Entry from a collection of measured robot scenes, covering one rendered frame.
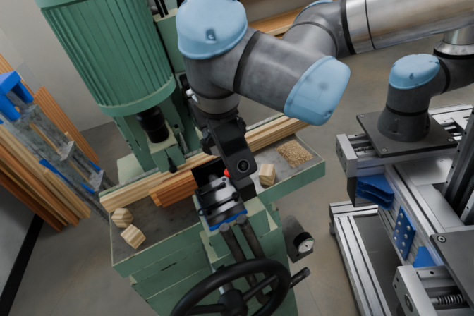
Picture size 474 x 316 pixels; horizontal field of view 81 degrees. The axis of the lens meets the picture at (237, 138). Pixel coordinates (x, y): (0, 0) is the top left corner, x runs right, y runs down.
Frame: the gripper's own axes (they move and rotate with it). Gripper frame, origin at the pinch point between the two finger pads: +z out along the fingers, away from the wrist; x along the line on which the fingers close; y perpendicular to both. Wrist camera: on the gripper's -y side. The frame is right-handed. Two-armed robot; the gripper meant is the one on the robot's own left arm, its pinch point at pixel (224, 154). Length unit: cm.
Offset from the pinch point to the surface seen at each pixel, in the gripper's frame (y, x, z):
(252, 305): -36, 7, 64
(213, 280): -21.0, 12.3, 2.6
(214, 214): -10.0, 7.2, 3.6
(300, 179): -9.4, -18.5, 18.4
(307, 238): -23.9, -15.3, 31.4
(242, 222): -13.9, 2.6, 4.6
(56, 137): 71, 61, 73
